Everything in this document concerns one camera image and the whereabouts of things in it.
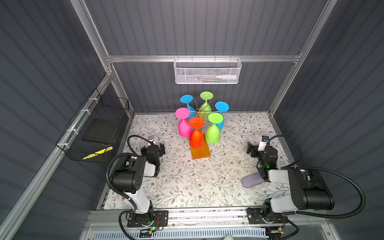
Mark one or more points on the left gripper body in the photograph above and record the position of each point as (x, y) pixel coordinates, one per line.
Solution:
(160, 149)

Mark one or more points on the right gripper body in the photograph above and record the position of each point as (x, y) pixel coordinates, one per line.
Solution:
(252, 149)

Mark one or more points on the green wine glass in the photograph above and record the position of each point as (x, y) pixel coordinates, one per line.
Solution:
(207, 96)
(213, 132)

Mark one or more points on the blue wine glass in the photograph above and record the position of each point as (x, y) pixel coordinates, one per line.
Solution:
(187, 99)
(222, 107)

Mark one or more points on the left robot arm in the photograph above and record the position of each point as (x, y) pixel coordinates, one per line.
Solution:
(125, 175)

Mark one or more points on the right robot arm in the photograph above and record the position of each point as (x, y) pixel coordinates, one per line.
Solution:
(308, 190)

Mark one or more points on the pink wine glass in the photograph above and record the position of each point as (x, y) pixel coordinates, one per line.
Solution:
(184, 128)

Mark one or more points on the red wine glass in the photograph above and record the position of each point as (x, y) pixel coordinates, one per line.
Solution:
(197, 135)

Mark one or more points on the orange wooden rack base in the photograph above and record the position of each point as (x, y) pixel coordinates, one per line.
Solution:
(202, 152)

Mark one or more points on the grey oblong case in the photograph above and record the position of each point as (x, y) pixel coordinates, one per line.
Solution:
(252, 180)

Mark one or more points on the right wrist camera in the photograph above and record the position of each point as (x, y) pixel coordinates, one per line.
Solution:
(263, 143)

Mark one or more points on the black wire side basket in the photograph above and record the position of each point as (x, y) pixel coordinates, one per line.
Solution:
(97, 133)

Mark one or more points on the gold wire glass rack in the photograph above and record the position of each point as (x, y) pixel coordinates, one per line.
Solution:
(199, 112)

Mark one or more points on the front mounting rail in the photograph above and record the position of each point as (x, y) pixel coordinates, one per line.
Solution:
(210, 223)

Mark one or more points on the white mesh wall basket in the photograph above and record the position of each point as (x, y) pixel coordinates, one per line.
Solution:
(207, 71)

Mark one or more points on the aluminium frame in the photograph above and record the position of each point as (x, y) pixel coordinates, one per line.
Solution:
(58, 56)

